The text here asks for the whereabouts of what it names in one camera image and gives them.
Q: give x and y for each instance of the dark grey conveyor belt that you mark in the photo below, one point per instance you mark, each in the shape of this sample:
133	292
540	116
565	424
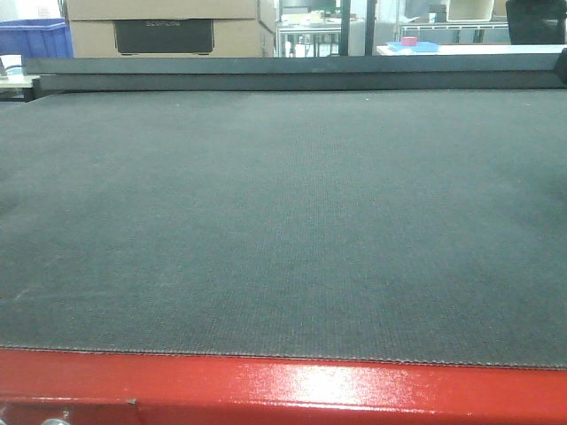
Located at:
413	226

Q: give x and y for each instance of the white background table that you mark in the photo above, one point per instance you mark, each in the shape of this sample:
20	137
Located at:
484	49

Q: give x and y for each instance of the red tape roll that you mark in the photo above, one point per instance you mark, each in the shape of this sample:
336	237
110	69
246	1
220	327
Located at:
409	41

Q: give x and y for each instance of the blue tray on table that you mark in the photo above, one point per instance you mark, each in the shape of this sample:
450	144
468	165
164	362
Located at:
417	48

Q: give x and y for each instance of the large cardboard box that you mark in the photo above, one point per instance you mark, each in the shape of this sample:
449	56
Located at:
190	28

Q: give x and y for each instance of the beige box on shelf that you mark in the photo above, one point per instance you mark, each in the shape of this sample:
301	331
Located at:
469	10

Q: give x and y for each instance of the blue crate in background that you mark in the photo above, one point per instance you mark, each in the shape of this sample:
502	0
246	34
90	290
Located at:
37	38

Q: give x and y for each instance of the white paper cup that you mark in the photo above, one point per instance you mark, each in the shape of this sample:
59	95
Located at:
11	66

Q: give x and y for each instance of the black office chair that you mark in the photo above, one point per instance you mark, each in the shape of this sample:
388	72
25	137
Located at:
536	22

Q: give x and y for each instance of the metal wire shelf rack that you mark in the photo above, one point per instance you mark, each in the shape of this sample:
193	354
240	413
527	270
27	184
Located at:
307	41

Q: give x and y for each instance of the black vertical post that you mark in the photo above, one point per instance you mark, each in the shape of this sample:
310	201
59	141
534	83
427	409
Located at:
345	12
370	26

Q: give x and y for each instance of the red conveyor frame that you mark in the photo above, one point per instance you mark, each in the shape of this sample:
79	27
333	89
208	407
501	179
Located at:
104	388

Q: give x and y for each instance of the dark conveyor back rail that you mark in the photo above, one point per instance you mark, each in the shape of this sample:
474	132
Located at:
537	67

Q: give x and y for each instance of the silver frame bolt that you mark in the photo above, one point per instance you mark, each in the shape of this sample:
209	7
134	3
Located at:
55	421

